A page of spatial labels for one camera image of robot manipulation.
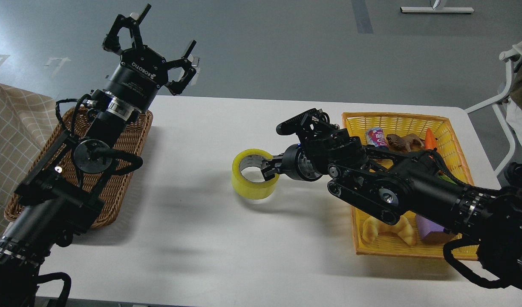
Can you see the purple foam block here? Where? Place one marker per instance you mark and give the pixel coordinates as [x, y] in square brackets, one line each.
[431, 232]

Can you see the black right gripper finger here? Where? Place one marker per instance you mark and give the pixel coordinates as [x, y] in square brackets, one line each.
[273, 162]
[270, 173]

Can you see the white office chair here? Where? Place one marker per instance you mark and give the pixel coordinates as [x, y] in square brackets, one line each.
[513, 61]

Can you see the toy croissant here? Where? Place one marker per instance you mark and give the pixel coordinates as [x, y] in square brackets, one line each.
[372, 227]

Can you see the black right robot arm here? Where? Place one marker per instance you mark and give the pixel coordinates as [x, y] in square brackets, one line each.
[387, 184]

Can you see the yellow tape roll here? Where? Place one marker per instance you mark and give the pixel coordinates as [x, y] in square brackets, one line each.
[252, 158]

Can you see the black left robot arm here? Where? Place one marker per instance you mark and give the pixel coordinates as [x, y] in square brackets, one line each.
[61, 195]

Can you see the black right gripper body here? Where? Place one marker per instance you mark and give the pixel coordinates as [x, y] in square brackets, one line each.
[297, 166]

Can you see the orange toy carrot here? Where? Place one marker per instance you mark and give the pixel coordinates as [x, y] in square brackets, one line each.
[430, 143]

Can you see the small soda can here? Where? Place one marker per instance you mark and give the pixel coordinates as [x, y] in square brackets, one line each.
[375, 136]

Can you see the white stand base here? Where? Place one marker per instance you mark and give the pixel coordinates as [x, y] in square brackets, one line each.
[437, 7]

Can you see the brown toy frog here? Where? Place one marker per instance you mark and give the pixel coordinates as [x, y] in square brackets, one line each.
[405, 143]

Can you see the yellow plastic basket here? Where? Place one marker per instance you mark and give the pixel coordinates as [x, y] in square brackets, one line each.
[402, 124]

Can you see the beige checkered cloth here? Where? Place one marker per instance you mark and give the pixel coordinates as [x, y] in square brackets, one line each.
[26, 121]

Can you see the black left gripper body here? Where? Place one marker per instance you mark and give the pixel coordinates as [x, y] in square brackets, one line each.
[138, 77]

